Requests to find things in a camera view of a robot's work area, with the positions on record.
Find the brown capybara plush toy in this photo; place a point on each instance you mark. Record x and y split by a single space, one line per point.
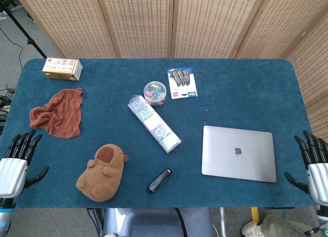
102 173

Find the rust brown cloth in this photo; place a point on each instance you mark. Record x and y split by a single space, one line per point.
59 112

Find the yellow table leg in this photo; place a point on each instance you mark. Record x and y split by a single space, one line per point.
255 214

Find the metal table leg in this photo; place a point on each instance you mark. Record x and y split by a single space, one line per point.
222 221

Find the white sneaker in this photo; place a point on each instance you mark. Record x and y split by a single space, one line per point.
252 229

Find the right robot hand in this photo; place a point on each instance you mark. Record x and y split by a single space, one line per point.
319 180

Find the woven folding screen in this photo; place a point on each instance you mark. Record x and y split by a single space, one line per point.
179 24

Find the silver laptop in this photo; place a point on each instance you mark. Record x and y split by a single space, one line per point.
238 155

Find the yellow white cardboard box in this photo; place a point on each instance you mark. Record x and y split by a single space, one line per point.
62 69

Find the black tripod stand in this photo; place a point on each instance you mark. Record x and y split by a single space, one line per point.
20 26

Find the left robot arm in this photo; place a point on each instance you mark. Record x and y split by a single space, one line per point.
5 216

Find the blue table mat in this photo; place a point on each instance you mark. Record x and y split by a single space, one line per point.
159 119

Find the black stapler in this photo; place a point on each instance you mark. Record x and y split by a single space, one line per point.
159 180

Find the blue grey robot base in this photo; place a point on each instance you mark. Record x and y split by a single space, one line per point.
156 222

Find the long clear tissue pack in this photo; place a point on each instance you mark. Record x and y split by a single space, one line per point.
153 122

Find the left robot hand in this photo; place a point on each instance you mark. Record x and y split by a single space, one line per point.
12 175

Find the clear tub of clips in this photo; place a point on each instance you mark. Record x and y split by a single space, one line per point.
154 93

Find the olive green trouser leg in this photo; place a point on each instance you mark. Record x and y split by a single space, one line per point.
279 226

